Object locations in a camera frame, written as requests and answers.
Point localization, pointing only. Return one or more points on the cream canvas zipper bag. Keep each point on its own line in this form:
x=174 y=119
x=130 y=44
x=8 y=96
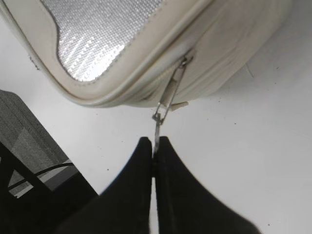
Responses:
x=107 y=53

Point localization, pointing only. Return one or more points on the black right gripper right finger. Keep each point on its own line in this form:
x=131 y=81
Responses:
x=184 y=206

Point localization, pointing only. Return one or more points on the dark frame beside table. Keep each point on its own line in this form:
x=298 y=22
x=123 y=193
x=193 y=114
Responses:
x=39 y=186

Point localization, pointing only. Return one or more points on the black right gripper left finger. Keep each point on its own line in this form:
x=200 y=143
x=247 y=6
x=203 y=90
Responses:
x=124 y=207

